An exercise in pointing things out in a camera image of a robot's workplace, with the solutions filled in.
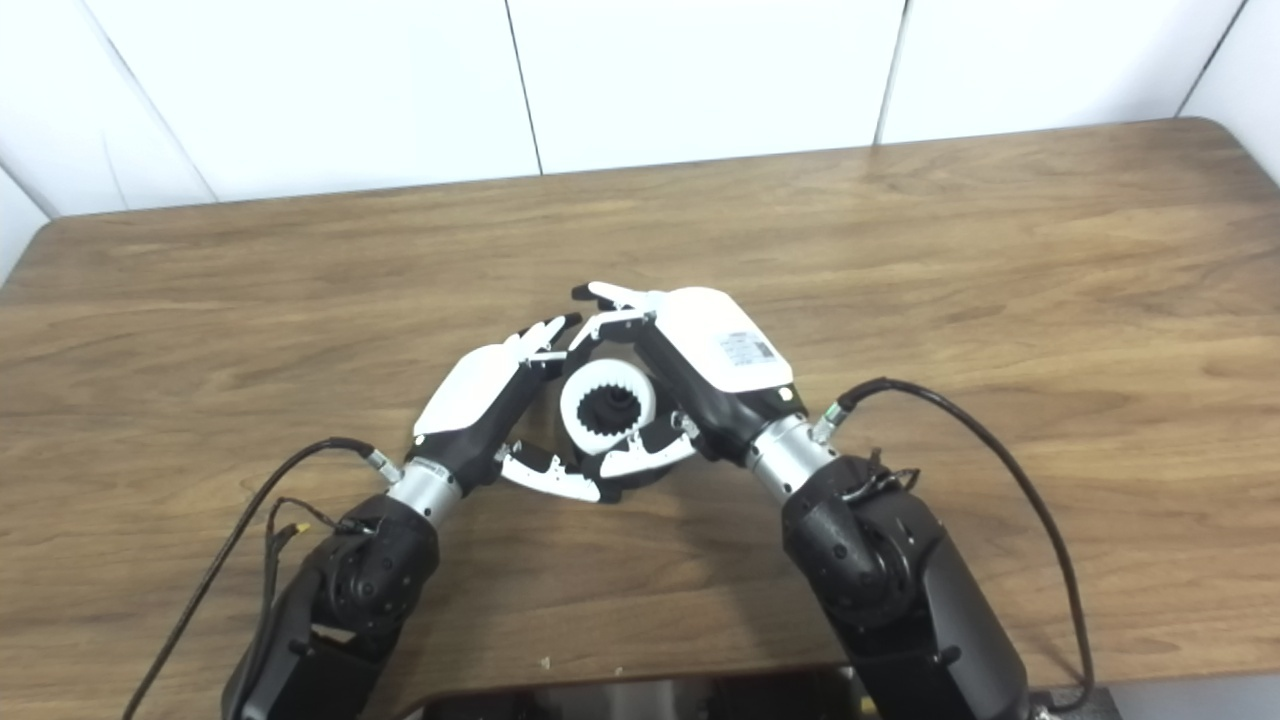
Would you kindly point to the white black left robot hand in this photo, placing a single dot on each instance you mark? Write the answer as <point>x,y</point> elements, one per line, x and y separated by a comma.
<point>465,390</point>

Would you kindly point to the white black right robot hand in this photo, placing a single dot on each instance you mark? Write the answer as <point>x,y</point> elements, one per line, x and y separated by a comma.
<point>720,340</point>

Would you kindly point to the round black plastic part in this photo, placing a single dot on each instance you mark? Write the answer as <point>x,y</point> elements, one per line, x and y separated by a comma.
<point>610,410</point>

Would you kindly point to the black robot torso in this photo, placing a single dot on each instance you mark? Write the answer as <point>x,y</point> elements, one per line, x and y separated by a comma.
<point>650,700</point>

